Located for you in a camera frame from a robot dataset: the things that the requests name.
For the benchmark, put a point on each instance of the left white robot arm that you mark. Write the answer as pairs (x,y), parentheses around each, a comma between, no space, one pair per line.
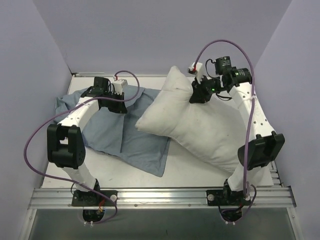
(65,143)

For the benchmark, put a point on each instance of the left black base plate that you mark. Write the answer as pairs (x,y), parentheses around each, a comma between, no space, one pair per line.
(91,199)

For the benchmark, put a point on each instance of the white pillow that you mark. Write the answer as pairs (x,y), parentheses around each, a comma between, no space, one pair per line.
(212,131)

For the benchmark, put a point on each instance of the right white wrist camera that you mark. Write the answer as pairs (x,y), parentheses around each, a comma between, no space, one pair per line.
(198,70)

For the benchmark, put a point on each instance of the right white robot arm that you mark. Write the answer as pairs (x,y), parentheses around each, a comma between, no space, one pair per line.
(234,81)

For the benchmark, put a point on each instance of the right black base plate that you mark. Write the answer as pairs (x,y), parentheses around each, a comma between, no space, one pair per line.
(219,197)

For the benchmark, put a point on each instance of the aluminium back rail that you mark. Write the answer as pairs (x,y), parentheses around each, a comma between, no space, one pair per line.
(102,74)

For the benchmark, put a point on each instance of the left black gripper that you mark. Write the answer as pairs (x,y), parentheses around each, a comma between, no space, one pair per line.
(116,106)

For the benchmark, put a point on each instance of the blue-grey pillowcase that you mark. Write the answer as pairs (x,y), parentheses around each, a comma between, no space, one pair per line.
(116,134)

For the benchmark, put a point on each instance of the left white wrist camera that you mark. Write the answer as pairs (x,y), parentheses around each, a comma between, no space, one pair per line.
(119,85)

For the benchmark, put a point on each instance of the aluminium rail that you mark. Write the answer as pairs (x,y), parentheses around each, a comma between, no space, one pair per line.
(161,198)
(102,74)
(275,175)

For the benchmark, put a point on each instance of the aluminium right side rail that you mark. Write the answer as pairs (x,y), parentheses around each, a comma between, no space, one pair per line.
(275,175)

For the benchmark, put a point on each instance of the aluminium front rail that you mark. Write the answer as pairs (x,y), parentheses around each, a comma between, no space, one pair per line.
(161,198)

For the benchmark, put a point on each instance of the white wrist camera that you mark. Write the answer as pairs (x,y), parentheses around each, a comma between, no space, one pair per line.
(119,85)
(198,70)

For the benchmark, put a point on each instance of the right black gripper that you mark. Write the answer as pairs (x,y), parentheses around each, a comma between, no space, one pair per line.
(199,95)

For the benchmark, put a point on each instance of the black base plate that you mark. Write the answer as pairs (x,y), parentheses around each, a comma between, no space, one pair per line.
(91,199)
(219,197)

